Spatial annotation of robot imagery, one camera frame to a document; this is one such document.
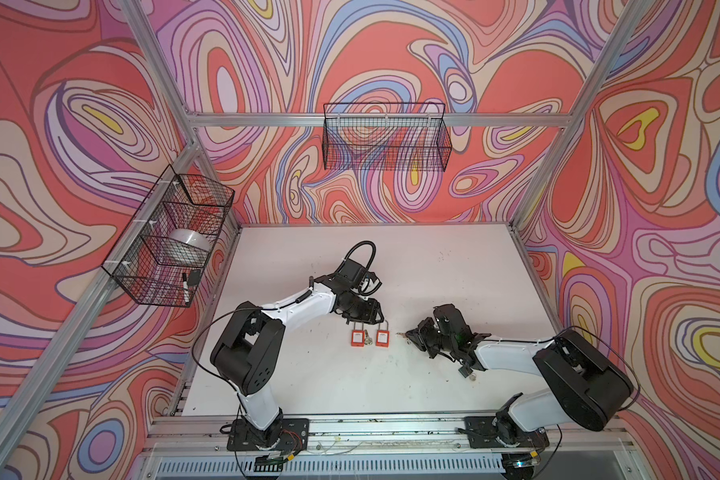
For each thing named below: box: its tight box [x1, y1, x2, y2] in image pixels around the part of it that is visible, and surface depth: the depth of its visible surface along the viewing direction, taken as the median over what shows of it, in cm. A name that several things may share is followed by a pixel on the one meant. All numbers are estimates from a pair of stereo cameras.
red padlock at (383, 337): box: [376, 320, 391, 348], surface depth 90 cm
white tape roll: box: [160, 228, 213, 268], surface depth 74 cm
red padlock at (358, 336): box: [351, 323, 365, 347], surface depth 90 cm
